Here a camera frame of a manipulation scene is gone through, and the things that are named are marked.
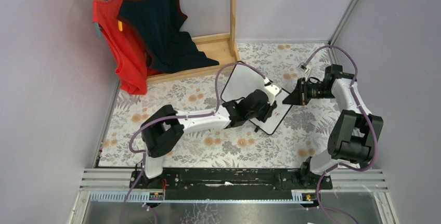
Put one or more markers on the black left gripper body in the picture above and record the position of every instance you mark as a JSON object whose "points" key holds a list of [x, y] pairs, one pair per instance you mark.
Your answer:
{"points": [[265, 108]]}

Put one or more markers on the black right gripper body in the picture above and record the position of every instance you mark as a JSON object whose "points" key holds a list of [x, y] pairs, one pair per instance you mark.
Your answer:
{"points": [[303, 91]]}

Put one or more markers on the white whiteboard black frame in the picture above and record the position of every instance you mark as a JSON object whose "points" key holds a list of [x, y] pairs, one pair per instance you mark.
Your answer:
{"points": [[243, 81]]}

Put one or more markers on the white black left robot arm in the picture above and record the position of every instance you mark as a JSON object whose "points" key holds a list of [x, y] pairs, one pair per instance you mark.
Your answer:
{"points": [[163, 130]]}

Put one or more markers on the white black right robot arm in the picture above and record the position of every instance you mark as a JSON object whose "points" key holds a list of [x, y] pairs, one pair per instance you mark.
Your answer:
{"points": [[353, 141]]}

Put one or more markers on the wooden clothes rack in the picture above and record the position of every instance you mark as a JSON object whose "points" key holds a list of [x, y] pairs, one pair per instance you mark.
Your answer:
{"points": [[221, 47]]}

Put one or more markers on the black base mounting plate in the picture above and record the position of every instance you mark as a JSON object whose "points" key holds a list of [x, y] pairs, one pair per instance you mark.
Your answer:
{"points": [[177, 178]]}

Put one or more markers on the red tank top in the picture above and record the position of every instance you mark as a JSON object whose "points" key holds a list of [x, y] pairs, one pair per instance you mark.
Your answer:
{"points": [[124, 45]]}

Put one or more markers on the navy tank top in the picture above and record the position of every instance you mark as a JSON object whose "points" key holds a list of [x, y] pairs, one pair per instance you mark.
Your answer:
{"points": [[158, 25]]}

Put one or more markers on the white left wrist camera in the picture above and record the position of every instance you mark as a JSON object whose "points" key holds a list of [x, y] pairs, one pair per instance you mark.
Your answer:
{"points": [[272, 91]]}

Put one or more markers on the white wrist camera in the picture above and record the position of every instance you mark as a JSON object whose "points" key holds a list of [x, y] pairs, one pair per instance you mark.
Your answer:
{"points": [[303, 67], [272, 91]]}

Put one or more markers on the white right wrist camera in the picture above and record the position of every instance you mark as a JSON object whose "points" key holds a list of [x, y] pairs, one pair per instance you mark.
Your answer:
{"points": [[303, 67]]}

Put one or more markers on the aluminium slotted rail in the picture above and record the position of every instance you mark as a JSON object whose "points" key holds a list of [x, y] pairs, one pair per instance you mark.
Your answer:
{"points": [[117, 196]]}

